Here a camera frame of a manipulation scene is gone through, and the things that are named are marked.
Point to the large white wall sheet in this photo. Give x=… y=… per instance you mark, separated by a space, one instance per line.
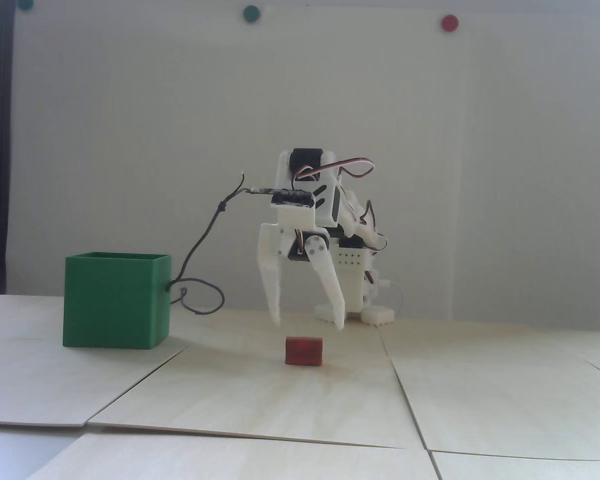
x=155 y=125

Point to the green round magnet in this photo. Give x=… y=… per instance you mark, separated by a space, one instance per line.
x=251 y=13
x=26 y=4

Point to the red rectangular block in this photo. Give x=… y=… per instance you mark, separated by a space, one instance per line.
x=304 y=351

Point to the red round magnet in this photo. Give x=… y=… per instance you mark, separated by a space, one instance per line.
x=449 y=22

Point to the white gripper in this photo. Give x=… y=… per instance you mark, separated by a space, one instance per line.
x=294 y=223

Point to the black wrist camera board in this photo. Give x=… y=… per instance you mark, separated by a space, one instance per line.
x=292 y=198

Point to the dark window frame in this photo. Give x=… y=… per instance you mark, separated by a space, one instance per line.
x=1 y=150

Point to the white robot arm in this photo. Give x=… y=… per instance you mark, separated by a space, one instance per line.
x=350 y=280

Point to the green open box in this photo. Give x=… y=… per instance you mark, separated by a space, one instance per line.
x=112 y=305

